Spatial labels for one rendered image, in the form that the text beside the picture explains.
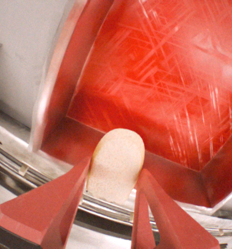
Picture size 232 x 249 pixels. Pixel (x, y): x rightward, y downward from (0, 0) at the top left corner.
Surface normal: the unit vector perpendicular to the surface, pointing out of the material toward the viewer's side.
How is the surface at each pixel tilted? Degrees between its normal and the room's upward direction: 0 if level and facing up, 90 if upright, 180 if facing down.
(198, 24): 0
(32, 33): 0
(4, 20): 0
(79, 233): 10
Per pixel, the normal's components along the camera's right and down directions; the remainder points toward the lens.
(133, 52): -0.09, 0.47
